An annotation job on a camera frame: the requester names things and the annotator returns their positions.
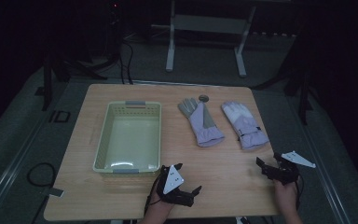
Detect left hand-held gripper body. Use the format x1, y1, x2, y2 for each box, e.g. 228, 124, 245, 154
155, 164, 196, 208

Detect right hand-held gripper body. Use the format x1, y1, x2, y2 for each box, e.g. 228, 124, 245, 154
261, 150, 317, 186

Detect lavender glove with white fingers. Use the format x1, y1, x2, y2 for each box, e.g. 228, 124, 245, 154
220, 101, 270, 151

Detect lavender glove with grey palm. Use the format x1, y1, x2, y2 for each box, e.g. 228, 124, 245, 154
177, 97, 226, 148

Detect pale green plastic basket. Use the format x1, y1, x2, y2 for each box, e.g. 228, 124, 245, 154
92, 100, 163, 175

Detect person's right hand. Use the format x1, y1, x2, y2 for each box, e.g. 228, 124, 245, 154
273, 178, 302, 213

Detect person's left hand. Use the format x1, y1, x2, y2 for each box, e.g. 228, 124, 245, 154
145, 194, 176, 219

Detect black tripod stand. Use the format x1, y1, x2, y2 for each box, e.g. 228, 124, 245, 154
34, 0, 123, 112
251, 31, 316, 126

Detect grey tape patch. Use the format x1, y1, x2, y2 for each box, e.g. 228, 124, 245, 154
47, 187, 65, 199

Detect white metal stand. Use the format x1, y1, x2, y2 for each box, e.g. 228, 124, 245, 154
165, 0, 257, 78

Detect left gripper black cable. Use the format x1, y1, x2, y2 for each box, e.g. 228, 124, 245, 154
144, 172, 164, 216

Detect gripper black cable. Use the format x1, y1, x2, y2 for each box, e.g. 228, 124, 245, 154
294, 176, 305, 213
144, 172, 164, 216

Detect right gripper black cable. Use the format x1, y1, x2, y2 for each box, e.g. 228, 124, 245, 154
294, 176, 305, 213

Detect black hanging cables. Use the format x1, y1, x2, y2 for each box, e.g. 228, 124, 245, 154
117, 38, 135, 86

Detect black rectangular floor frame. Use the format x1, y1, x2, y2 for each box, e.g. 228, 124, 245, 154
48, 109, 72, 123

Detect looped black floor cable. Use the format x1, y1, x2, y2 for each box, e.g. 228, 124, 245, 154
26, 161, 57, 189

